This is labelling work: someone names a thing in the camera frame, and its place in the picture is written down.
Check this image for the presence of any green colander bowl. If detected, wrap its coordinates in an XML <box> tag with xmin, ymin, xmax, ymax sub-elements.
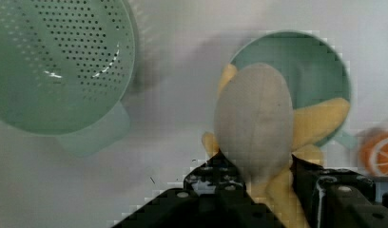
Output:
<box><xmin>0</xmin><ymin>0</ymin><xmax>139</xmax><ymax>157</ymax></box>

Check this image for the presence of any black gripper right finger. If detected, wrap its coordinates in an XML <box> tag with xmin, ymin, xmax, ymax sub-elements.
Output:
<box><xmin>290</xmin><ymin>157</ymin><xmax>388</xmax><ymax>228</ymax></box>

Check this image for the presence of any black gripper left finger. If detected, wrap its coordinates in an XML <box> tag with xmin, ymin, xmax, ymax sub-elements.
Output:
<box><xmin>112</xmin><ymin>153</ymin><xmax>284</xmax><ymax>228</ymax></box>

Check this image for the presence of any orange slice toy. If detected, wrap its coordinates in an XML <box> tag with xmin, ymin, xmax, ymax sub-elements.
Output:
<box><xmin>359</xmin><ymin>131</ymin><xmax>388</xmax><ymax>178</ymax></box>

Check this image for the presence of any green mug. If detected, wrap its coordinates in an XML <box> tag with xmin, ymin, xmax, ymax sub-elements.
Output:
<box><xmin>229</xmin><ymin>31</ymin><xmax>350</xmax><ymax>146</ymax></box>

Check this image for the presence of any plush peeled banana toy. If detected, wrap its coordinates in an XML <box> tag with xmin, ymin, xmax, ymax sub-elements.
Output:
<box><xmin>202</xmin><ymin>63</ymin><xmax>350</xmax><ymax>228</ymax></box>

